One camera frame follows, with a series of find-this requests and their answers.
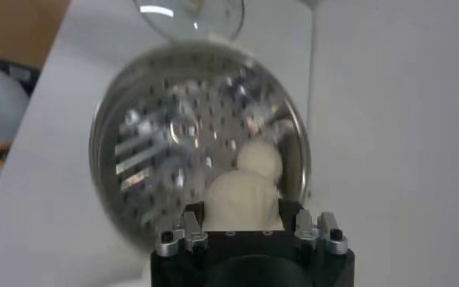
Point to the steel steamer basket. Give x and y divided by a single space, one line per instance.
155 128

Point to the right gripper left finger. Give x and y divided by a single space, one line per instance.
190 234

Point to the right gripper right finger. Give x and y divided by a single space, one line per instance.
315 230

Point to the white steamed baozi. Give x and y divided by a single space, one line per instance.
241 203
260 158

